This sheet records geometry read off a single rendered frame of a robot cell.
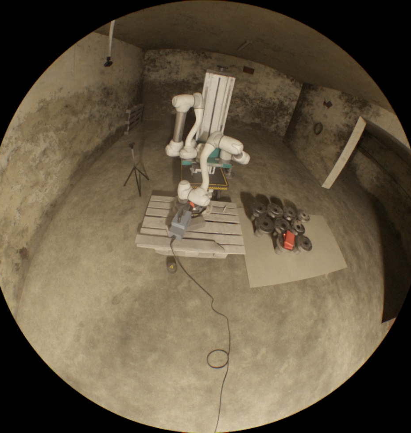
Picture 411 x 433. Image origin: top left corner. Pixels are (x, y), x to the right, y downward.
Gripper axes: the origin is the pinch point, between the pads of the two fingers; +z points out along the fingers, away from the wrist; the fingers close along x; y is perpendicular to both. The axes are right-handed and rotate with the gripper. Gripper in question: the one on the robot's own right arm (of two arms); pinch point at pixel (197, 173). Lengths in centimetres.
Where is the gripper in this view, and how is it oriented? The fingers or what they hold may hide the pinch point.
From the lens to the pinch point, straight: 182.7
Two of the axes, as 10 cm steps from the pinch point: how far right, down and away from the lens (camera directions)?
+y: -1.2, -7.6, 6.4
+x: -9.8, -0.1, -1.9
